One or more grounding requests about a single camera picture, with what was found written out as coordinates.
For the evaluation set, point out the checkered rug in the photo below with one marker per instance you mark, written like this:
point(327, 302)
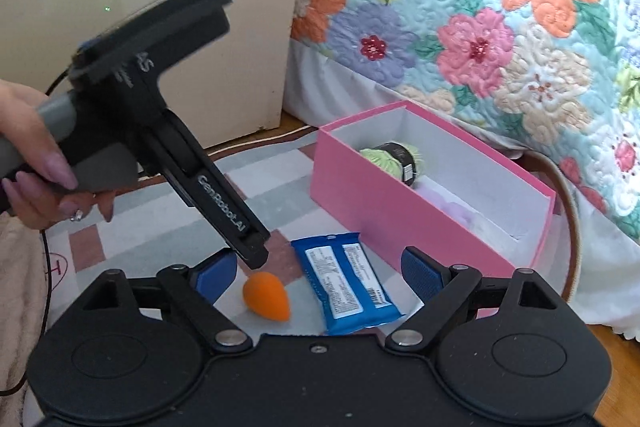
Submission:
point(150, 237)

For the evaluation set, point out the pink cardboard box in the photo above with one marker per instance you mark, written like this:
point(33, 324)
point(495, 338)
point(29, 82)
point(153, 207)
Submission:
point(360, 212)

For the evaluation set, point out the orange makeup sponge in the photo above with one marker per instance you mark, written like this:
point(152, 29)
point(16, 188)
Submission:
point(265, 297)

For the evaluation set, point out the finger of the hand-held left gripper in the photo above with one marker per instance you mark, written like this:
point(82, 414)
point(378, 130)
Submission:
point(254, 253)

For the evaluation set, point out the person's left hand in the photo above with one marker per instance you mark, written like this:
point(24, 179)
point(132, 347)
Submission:
point(25, 117)

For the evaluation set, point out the pale purple packet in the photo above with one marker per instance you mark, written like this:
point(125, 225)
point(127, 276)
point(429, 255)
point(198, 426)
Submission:
point(450, 207)

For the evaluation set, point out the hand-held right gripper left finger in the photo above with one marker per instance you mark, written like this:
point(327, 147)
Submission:
point(217, 274)

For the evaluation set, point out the beige fleece clothing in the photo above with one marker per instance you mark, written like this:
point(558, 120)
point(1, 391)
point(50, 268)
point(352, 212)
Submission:
point(20, 282)

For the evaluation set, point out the blue wipes packet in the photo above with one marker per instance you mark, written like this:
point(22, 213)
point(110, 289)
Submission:
point(345, 287)

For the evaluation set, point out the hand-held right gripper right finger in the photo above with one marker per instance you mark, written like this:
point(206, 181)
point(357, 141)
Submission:
point(422, 272)

